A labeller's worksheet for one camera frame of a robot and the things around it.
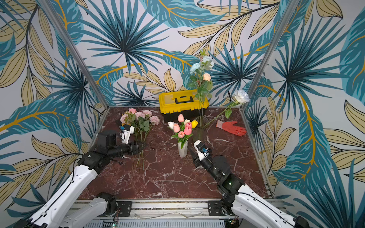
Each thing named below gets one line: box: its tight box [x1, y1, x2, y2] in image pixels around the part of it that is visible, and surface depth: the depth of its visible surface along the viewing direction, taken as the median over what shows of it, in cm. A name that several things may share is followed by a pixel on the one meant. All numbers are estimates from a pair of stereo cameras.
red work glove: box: [215, 119, 247, 137], surface depth 110 cm
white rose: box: [203, 89, 250, 128], surface depth 67 cm
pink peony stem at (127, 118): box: [119, 110, 135, 126], surface depth 106 cm
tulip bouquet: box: [167, 113, 199, 149], surface depth 72 cm
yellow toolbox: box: [158, 89, 210, 124], surface depth 102 cm
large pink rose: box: [128, 107, 138, 135], surface depth 105 cm
